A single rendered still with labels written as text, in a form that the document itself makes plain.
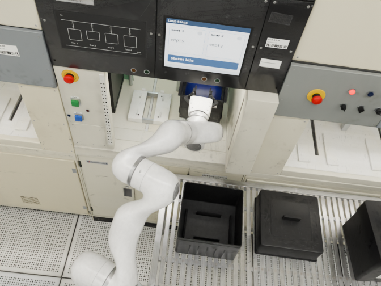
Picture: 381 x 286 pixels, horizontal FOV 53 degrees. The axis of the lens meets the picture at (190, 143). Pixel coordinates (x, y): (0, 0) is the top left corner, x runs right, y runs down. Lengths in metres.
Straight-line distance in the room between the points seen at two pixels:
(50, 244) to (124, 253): 1.47
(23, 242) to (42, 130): 1.02
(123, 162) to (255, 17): 0.62
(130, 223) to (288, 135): 0.85
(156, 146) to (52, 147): 0.94
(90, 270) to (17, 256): 1.43
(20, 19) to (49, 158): 0.87
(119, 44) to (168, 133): 0.40
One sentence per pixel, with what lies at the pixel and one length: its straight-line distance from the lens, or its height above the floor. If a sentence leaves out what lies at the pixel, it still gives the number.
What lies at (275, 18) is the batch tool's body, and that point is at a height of 1.73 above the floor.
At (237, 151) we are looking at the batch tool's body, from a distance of 1.73.
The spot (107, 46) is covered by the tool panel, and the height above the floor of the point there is 1.53.
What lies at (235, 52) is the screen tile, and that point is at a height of 1.58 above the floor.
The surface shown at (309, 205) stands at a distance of 1.93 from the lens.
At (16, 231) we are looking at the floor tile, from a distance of 2.80.
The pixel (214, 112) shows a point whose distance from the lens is 1.90.
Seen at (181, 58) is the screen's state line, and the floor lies 1.52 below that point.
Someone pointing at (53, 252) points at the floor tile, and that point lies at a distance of 2.68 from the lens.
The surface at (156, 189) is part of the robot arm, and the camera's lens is 1.15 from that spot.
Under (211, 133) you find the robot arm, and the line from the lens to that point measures 1.46.
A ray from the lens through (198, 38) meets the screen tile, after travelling 1.35.
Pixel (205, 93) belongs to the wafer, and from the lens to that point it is 1.96.
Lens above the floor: 2.45
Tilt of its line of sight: 53 degrees down
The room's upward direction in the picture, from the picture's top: 9 degrees clockwise
